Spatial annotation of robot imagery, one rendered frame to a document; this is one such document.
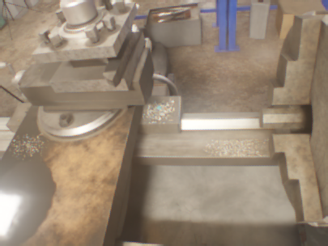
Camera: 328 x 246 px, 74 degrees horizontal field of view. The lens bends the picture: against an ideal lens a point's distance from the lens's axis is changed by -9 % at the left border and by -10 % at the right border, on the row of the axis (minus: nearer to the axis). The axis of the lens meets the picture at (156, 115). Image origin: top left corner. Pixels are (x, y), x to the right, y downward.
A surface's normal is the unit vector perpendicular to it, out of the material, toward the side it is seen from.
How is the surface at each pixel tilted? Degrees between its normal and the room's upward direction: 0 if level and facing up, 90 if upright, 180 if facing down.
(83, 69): 0
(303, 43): 71
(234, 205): 3
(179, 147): 0
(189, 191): 12
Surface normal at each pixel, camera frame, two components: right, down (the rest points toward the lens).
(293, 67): -0.18, 0.51
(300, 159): -0.20, -0.49
